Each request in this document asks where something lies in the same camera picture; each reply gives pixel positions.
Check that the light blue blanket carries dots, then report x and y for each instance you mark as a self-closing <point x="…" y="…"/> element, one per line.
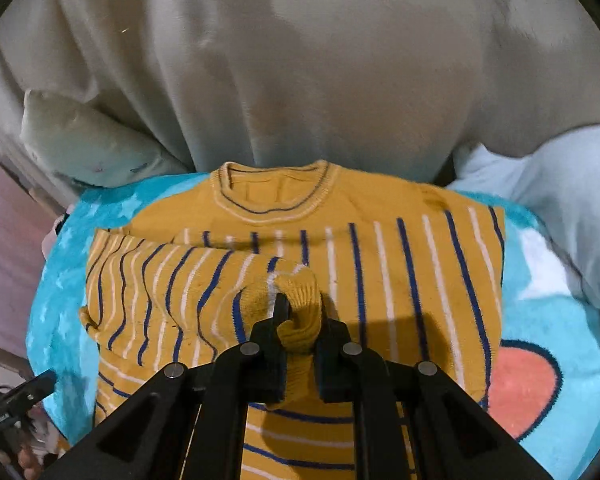
<point x="565" y="185"/>

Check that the white pillow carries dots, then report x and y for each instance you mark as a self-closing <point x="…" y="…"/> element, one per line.
<point x="85" y="145"/>

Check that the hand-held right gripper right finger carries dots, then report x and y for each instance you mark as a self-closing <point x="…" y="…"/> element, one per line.
<point x="325" y="330"/>

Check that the blue cartoon printed blanket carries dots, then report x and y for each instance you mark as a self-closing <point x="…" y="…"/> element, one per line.
<point x="545" y="340"/>

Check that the yellow striped knit sweater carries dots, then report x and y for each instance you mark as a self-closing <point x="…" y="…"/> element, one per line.
<point x="380" y="285"/>

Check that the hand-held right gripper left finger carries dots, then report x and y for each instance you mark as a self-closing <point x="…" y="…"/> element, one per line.
<point x="279" y="327"/>

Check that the beige fleece blanket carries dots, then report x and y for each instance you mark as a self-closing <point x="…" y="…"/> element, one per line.
<point x="300" y="60"/>

